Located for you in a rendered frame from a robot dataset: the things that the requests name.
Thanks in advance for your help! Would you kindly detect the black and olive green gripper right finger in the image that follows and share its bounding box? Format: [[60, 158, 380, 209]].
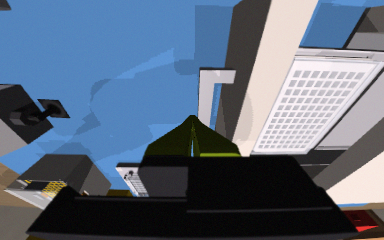
[[192, 115, 242, 156]]

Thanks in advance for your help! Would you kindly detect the white push-button box with green button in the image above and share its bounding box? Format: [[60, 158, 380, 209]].
[[0, 84, 70, 157]]

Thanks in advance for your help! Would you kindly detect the blue bench mat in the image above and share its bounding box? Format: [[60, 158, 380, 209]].
[[0, 0, 384, 196]]

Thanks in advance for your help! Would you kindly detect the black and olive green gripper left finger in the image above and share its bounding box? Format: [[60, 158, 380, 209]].
[[143, 115, 192, 157]]

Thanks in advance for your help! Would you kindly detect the yellow open-top bin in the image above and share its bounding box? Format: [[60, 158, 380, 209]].
[[26, 189, 133, 240]]

